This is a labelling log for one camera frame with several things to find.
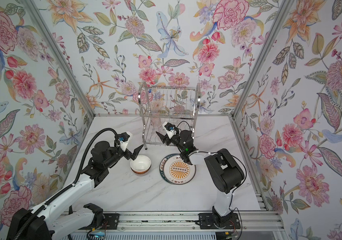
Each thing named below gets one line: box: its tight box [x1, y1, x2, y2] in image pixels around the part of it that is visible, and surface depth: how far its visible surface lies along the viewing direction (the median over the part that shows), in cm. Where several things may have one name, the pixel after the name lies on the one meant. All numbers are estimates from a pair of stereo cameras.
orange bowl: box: [130, 155, 152, 175], surface depth 86 cm
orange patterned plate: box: [159, 153, 197, 185], surface depth 90 cm
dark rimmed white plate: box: [159, 157, 166, 181], surface depth 91 cm
